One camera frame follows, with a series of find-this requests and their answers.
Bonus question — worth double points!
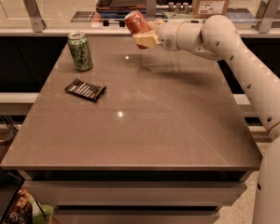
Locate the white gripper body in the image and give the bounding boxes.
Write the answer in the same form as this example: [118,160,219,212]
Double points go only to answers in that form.
[158,21,180,50]

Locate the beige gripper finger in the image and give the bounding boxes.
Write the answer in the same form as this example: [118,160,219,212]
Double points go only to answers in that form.
[148,21,163,30]
[133,30,161,49]

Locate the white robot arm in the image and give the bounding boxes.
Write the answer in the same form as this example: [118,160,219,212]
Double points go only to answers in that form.
[133,15,280,224]

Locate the green soda can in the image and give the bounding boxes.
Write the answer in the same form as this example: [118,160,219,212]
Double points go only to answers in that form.
[67,32,93,72]

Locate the black striped snack packet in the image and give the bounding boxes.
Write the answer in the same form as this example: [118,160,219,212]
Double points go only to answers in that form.
[64,79,106,103]

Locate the upper grey drawer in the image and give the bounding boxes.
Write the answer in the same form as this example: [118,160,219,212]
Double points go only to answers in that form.
[24,181,246,206]

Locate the grey drawer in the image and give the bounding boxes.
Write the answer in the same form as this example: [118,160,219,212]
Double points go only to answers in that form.
[24,181,246,206]
[54,210,219,224]

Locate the lower grey drawer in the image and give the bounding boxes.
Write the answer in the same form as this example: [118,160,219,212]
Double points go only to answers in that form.
[54,210,219,224]

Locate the black bin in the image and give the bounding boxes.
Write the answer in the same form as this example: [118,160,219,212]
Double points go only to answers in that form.
[0,170,24,224]

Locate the green bag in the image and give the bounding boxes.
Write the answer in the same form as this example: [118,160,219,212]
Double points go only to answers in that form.
[33,203,53,224]

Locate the brown snack bag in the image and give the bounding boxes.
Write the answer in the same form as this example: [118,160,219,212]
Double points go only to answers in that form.
[3,189,34,224]

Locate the middle metal glass bracket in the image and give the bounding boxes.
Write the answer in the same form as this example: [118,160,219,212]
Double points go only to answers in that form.
[146,0,156,21]

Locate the metal glass bracket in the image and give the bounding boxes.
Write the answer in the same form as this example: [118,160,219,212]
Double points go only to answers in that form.
[146,0,156,21]
[22,0,46,33]
[258,0,280,34]

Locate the right metal glass bracket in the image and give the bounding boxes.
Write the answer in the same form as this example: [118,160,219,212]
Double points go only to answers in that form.
[258,0,280,34]

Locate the left metal glass bracket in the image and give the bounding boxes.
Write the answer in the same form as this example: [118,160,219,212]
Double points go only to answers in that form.
[22,0,46,33]

